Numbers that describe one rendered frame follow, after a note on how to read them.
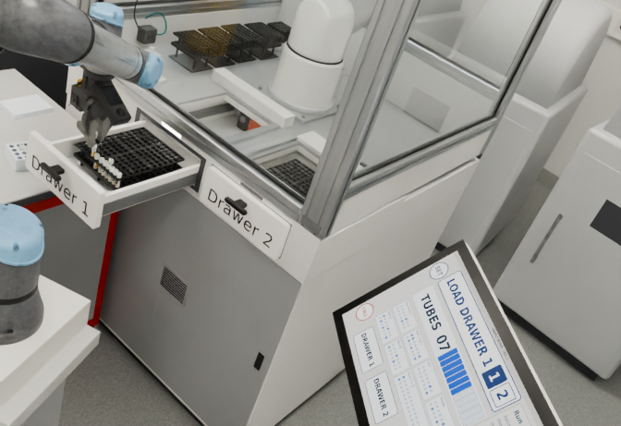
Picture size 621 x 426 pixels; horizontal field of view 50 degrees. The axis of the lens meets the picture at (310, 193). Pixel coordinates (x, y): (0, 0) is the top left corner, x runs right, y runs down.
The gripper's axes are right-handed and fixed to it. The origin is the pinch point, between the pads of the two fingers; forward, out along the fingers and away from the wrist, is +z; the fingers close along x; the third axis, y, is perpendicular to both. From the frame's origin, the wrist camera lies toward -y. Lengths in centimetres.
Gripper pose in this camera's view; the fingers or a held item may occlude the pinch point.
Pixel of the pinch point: (96, 143)
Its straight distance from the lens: 177.5
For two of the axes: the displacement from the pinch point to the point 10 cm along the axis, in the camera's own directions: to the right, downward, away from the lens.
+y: -7.6, -5.2, 3.8
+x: -5.8, 3.0, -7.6
